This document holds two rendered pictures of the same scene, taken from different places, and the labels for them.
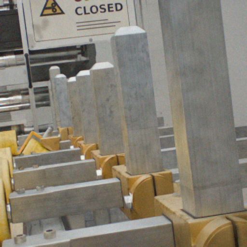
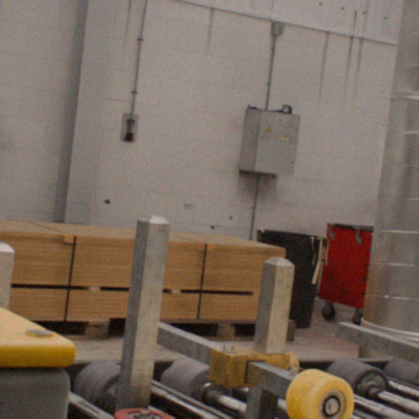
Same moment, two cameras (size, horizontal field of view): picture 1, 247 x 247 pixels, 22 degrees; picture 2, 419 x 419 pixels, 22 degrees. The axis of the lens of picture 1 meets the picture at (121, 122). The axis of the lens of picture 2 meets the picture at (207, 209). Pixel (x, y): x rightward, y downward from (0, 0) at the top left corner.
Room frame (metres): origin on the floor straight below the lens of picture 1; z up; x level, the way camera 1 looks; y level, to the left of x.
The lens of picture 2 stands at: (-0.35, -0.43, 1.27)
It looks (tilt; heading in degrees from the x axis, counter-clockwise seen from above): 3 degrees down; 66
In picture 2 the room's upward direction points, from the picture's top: 7 degrees clockwise
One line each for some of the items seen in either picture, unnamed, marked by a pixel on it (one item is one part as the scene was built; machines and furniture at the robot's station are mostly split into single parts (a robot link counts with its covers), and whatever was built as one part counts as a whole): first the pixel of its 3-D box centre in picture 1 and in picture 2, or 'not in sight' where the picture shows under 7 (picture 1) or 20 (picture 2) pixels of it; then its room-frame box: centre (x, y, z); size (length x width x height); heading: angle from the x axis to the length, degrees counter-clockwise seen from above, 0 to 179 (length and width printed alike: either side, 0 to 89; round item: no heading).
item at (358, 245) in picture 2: not in sight; (369, 274); (4.71, 7.28, 0.41); 0.76 x 0.48 x 0.81; 16
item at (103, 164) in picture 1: (112, 168); not in sight; (0.96, 0.02, 0.95); 0.14 x 0.06 x 0.05; 9
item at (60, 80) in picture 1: (69, 152); not in sight; (1.92, 0.17, 0.89); 0.04 x 0.04 x 0.48; 9
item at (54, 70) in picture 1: (62, 135); not in sight; (2.17, 0.21, 0.93); 0.04 x 0.04 x 0.48; 9
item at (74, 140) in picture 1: (82, 145); not in sight; (1.45, 0.10, 0.95); 0.14 x 0.06 x 0.05; 9
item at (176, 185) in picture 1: (185, 187); not in sight; (0.52, -0.05, 0.98); 0.02 x 0.02 x 0.01
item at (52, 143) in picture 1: (38, 149); not in sight; (1.45, 0.20, 0.95); 0.10 x 0.04 x 0.10; 99
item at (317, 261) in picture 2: not in sight; (286, 277); (3.80, 7.04, 0.36); 0.58 x 0.56 x 0.72; 99
